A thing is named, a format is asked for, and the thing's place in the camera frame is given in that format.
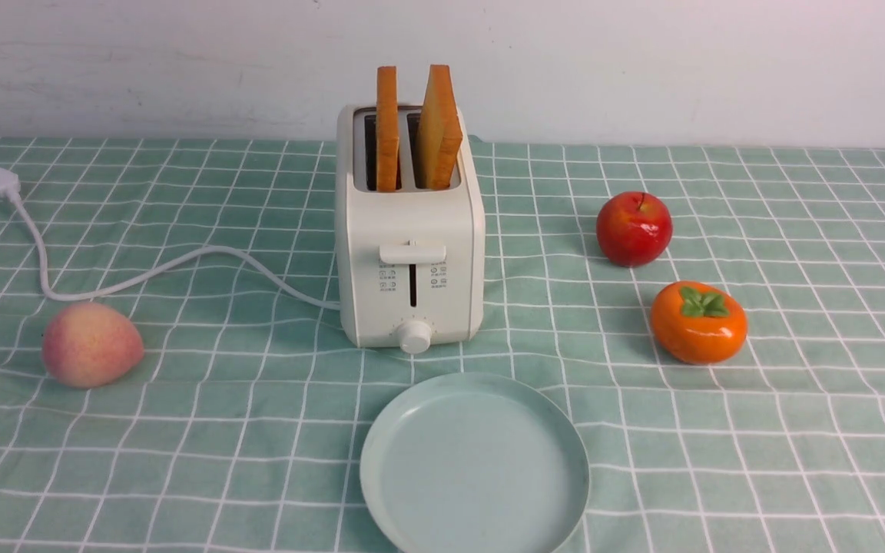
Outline light green round plate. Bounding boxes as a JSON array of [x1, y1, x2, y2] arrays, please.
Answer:
[[359, 373, 590, 552]]

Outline white toaster power cord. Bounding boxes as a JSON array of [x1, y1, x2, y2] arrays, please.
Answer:
[[0, 168, 342, 312]]

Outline orange persimmon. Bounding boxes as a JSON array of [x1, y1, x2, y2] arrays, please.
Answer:
[[649, 280, 749, 365]]

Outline white two-slot toaster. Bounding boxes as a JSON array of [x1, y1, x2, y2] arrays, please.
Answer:
[[334, 104, 487, 355]]

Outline pink peach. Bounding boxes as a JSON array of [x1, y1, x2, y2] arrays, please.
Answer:
[[40, 302, 144, 389]]

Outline red apple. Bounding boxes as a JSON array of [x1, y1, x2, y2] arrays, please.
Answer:
[[595, 191, 674, 267]]

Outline toasted bread slice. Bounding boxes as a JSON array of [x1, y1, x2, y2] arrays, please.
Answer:
[[416, 65, 463, 190], [375, 66, 399, 192]]

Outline green checkered tablecloth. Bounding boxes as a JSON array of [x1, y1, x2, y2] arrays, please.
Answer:
[[0, 137, 885, 552]]

